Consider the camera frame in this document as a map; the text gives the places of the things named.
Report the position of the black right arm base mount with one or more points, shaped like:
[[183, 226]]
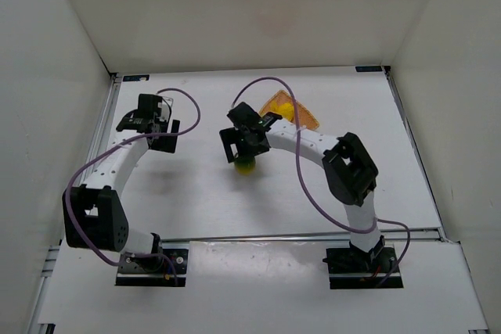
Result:
[[346, 271]]

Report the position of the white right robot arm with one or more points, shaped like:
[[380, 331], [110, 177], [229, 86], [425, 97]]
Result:
[[350, 171]]

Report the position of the woven bamboo fruit bowl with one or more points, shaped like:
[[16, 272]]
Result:
[[305, 117]]

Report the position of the yellow fake pear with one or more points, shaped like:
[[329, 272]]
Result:
[[285, 110]]

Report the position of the green peeled fake lime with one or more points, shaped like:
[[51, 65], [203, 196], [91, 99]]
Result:
[[245, 165]]

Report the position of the blue label sticker left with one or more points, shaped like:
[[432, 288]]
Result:
[[135, 78]]

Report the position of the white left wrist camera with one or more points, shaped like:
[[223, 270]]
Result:
[[165, 109]]

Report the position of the blue label sticker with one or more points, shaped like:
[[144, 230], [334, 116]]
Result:
[[368, 69], [135, 78]]

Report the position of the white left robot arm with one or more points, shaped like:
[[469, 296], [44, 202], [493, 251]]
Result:
[[94, 217]]

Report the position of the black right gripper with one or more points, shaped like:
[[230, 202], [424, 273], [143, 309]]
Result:
[[238, 142]]

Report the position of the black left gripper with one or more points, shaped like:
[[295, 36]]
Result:
[[165, 140]]

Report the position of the aluminium front rail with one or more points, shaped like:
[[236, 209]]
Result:
[[424, 234]]

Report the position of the blue label sticker right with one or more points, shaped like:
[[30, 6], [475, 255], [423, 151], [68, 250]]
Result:
[[368, 69]]

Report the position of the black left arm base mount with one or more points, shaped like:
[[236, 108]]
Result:
[[151, 272]]

